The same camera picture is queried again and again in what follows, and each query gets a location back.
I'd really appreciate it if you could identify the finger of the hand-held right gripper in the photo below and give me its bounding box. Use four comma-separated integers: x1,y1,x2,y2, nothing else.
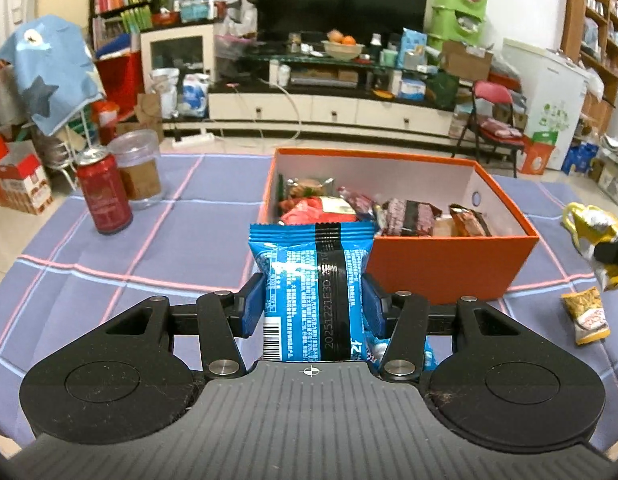
592,240,618,266

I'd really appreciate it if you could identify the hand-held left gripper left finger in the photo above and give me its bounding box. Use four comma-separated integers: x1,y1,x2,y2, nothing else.
104,272,267,380

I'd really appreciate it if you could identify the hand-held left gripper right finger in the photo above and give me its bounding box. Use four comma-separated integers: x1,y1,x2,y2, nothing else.
361,280,522,383

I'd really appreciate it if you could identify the yellow crinkled snack bag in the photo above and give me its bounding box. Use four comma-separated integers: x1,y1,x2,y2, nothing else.
562,202,618,292

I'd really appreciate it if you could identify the blue snack packet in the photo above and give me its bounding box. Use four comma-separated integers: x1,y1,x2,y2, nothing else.
249,221,376,363
364,332,437,373

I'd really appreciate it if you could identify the orange cardboard box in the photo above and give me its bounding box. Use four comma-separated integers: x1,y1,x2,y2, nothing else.
261,147,540,306

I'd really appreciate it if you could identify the pile of snack packets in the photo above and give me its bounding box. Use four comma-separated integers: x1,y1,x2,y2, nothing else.
276,175,495,238

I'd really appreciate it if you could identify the small yellow snack packet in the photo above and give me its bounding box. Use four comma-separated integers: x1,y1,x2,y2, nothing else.
560,287,611,346

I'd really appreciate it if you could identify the purple plaid tablecloth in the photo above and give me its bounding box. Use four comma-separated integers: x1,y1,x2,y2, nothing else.
0,152,618,461

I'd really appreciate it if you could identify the orange and white bag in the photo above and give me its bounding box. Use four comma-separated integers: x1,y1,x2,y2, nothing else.
519,131,560,176

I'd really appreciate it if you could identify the white chest freezer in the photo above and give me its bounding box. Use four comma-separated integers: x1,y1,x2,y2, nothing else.
502,37,592,171

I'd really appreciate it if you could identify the white power strip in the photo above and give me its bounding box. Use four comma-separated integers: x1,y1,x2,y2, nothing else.
171,132,212,150

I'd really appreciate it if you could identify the clear plastic jar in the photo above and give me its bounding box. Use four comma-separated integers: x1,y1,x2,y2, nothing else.
108,129,164,210

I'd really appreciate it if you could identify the red drink can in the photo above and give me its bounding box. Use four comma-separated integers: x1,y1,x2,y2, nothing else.
75,147,134,235

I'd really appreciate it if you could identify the red folding chair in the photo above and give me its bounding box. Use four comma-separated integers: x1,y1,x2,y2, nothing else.
451,81,527,178

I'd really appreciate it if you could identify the white television cabinet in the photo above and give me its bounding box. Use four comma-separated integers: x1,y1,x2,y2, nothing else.
207,55,470,138

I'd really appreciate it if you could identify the brown paper bag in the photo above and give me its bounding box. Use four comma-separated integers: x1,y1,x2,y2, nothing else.
136,92,165,143

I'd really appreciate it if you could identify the blue and white tissue pack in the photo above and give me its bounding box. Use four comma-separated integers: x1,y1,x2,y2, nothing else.
181,74,211,118

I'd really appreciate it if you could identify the wooden shelf unit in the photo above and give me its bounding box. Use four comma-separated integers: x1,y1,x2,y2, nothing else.
560,0,618,106

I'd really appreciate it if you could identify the white plastic bag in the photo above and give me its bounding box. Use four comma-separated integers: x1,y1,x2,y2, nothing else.
150,67,180,111

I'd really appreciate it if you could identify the brown cardboard box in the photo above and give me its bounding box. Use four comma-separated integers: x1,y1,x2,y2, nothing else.
441,40,494,82

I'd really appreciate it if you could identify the fruit bowl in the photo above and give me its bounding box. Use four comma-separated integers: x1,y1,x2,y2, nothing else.
321,30,365,60

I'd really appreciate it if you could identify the red printed carton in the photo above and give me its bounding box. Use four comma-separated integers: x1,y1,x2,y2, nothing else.
0,135,54,216

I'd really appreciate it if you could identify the red storage box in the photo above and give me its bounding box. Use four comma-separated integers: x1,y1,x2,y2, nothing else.
95,50,144,111

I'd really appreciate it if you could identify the tall blue printed box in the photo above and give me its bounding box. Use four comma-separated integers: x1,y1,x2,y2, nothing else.
399,29,429,68

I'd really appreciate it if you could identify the white framed glass cabinet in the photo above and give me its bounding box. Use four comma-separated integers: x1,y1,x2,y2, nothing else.
140,24,216,96

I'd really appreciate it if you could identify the green plastic storage rack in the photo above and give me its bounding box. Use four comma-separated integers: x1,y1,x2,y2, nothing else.
429,0,490,53

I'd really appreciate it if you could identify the blue star print cloth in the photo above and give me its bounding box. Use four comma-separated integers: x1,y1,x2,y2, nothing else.
0,14,106,136

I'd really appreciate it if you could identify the white cable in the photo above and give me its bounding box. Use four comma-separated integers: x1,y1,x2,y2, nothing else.
261,77,305,141

